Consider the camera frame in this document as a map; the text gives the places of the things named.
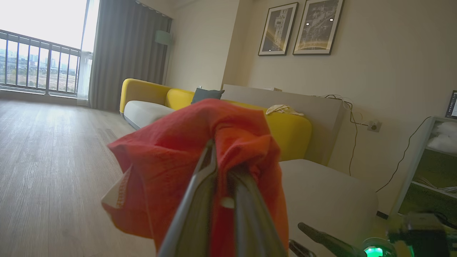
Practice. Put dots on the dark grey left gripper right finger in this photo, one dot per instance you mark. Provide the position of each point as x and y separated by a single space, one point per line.
253 232

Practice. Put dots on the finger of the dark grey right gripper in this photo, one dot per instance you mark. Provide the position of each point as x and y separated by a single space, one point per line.
300 250

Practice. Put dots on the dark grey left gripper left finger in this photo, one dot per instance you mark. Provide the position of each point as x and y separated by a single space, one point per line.
192 228

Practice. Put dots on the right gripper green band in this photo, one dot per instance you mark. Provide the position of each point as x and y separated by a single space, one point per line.
425 242

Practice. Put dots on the red and white jersey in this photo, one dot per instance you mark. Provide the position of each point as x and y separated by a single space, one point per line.
171 160

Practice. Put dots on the grey sofa seat cushion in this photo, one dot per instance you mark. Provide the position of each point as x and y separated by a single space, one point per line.
146 112

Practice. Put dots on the small black floor block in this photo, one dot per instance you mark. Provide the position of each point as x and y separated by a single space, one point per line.
382 215

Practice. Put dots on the white shelf unit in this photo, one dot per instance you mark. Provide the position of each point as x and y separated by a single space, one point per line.
410 178

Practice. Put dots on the yellow and grey sofa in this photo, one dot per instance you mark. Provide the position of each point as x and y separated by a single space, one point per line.
292 132

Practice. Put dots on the beige low partition cabinet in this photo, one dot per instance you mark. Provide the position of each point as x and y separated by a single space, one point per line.
314 117

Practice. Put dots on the beige crumpled cloth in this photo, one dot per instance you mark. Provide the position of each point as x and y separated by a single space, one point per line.
282 109

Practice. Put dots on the dark grey throw pillow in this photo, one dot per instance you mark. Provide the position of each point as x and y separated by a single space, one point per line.
207 95

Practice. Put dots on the small white box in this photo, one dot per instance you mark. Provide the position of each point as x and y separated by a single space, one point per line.
273 89

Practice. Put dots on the white fluffy bundle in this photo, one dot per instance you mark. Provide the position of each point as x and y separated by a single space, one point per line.
444 139

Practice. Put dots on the black screen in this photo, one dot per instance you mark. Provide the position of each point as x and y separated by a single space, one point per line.
452 105

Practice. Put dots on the white sheer curtain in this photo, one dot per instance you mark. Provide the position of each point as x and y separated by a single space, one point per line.
85 78

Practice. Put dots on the grey curtain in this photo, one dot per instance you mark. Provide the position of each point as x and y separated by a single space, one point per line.
128 53

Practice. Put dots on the framed dark tower print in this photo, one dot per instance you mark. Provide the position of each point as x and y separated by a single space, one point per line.
278 30

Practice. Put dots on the framed dark skyline print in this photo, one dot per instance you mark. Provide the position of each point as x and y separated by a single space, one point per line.
317 26

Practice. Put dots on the grey balcony railing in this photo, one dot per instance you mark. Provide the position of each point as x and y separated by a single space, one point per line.
49 67

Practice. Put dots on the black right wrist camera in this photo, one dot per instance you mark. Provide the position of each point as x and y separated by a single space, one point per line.
375 251

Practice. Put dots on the white wall socket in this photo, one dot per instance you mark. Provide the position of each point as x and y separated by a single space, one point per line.
374 126

